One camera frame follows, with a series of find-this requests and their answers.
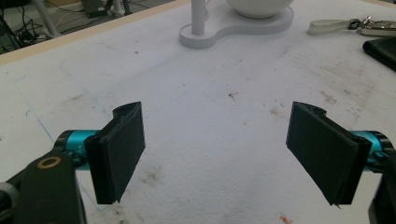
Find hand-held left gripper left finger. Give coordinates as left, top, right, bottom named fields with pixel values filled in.
left=84, top=101, right=147, bottom=205

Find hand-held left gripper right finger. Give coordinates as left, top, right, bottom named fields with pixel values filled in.
left=285, top=101, right=373, bottom=207

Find black wallet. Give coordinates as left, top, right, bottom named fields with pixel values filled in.
left=361, top=36, right=396, bottom=72

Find white metal stand leg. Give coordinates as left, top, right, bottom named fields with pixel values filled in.
left=32, top=0, right=62, bottom=39

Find white bowl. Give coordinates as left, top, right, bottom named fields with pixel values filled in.
left=225, top=0, right=295, bottom=20

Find keys with beige strap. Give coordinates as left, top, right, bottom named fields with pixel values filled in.
left=306, top=16, right=396, bottom=37

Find white stand with post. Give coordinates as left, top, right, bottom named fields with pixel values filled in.
left=178, top=0, right=295, bottom=50

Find black cables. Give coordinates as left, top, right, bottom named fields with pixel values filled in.
left=0, top=6, right=41, bottom=54

